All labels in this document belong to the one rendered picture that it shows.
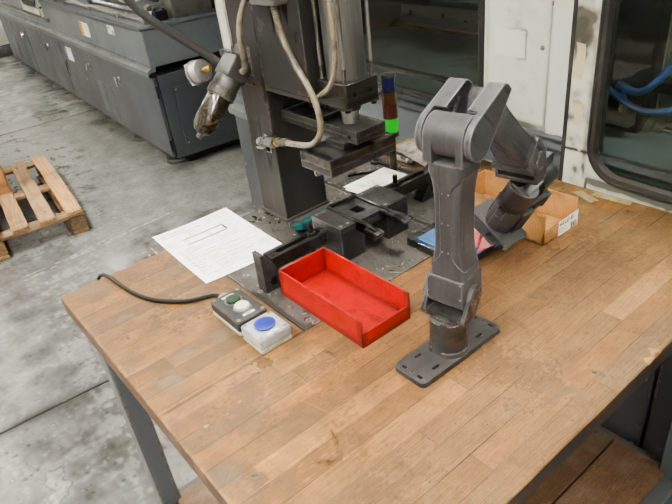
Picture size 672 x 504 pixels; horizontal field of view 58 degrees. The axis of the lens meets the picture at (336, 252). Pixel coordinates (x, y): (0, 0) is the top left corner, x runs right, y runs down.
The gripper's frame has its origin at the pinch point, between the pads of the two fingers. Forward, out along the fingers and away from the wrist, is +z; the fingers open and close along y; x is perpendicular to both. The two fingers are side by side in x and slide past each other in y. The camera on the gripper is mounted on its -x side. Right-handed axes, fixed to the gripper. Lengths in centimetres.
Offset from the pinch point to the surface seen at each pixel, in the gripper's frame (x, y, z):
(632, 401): -50, -47, 50
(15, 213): 40, 230, 224
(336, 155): 16.3, 30.2, -5.9
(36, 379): 74, 97, 165
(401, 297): 22.8, -0.4, -0.4
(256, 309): 42.8, 15.4, 10.4
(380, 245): 7.9, 16.6, 14.0
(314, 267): 25.8, 18.6, 12.5
